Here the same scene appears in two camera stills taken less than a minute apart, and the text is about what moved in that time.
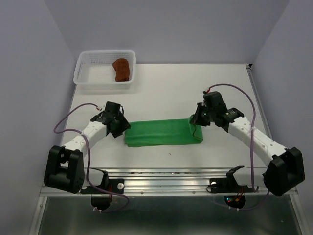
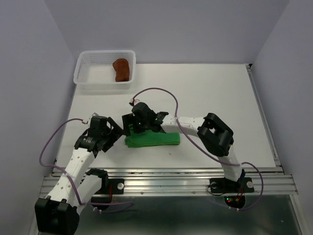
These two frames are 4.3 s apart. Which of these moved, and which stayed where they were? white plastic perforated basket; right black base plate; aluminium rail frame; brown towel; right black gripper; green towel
Moved: green towel; right black gripper
Stayed: right black base plate; white plastic perforated basket; brown towel; aluminium rail frame
